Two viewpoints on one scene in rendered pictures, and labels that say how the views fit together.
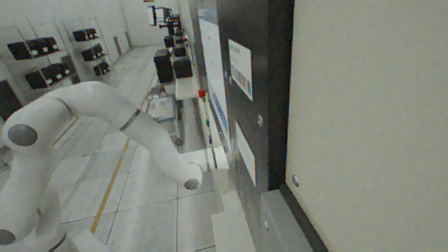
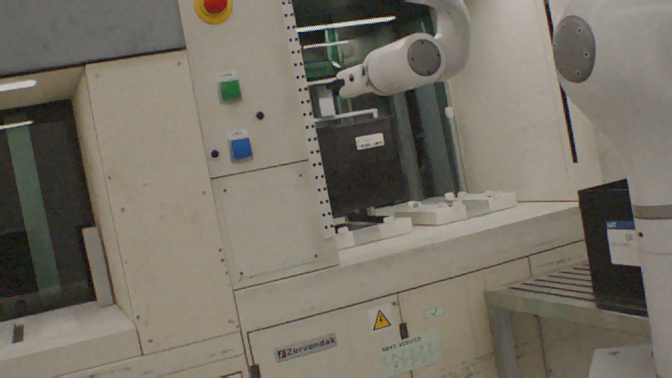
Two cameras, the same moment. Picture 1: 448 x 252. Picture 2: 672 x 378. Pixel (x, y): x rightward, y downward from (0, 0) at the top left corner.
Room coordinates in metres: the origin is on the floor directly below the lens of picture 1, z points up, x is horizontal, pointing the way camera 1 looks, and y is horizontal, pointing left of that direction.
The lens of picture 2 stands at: (1.11, 1.42, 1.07)
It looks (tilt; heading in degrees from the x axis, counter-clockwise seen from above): 3 degrees down; 257
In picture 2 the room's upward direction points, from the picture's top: 11 degrees counter-clockwise
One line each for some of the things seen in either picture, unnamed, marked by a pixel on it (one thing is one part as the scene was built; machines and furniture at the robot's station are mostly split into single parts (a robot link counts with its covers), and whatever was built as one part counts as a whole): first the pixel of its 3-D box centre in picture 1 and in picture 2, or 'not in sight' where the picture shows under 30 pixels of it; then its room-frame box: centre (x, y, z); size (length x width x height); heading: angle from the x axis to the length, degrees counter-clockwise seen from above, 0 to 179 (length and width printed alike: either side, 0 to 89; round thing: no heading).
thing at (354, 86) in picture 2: (226, 156); (371, 76); (0.66, 0.01, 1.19); 0.11 x 0.10 x 0.07; 98
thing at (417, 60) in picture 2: (188, 164); (408, 63); (0.64, 0.15, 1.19); 0.13 x 0.09 x 0.08; 98
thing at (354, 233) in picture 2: not in sight; (347, 231); (0.70, -0.25, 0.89); 0.22 x 0.21 x 0.04; 98
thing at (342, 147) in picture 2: not in sight; (333, 154); (0.70, -0.25, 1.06); 0.24 x 0.20 x 0.32; 8
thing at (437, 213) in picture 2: not in sight; (453, 205); (0.43, -0.29, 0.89); 0.22 x 0.21 x 0.04; 98
